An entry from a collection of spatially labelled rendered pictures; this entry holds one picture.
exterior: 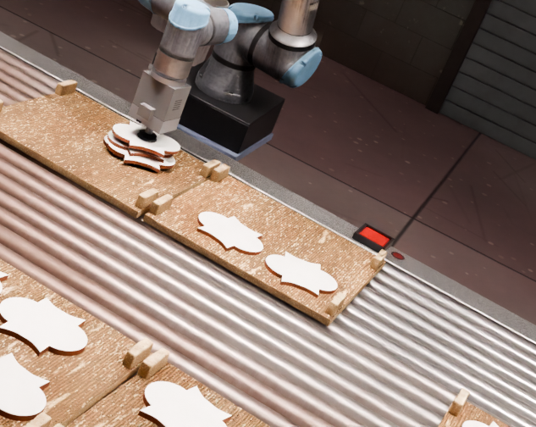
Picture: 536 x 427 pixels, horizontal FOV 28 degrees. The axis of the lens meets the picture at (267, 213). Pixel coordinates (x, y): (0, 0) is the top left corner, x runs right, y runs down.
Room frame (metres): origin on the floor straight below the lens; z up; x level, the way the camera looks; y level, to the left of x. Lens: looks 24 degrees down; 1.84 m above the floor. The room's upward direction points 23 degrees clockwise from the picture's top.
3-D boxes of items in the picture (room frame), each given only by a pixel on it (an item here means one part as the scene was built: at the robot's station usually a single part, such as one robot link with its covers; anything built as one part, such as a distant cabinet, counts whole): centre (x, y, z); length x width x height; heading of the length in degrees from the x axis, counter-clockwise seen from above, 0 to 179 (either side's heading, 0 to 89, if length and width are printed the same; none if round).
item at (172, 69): (2.06, 0.30, 1.15); 0.08 x 0.08 x 0.05
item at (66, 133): (2.03, 0.38, 0.93); 0.41 x 0.35 x 0.02; 74
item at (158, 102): (2.05, 0.30, 1.07); 0.10 x 0.09 x 0.16; 159
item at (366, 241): (2.16, -0.24, 0.92); 0.08 x 0.08 x 0.02; 75
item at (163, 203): (1.85, 0.20, 0.95); 0.06 x 0.02 x 0.03; 165
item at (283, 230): (1.93, -0.03, 0.93); 0.41 x 0.35 x 0.02; 75
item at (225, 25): (2.16, 0.27, 1.23); 0.11 x 0.11 x 0.08; 68
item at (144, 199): (1.85, 0.23, 0.95); 0.06 x 0.02 x 0.03; 164
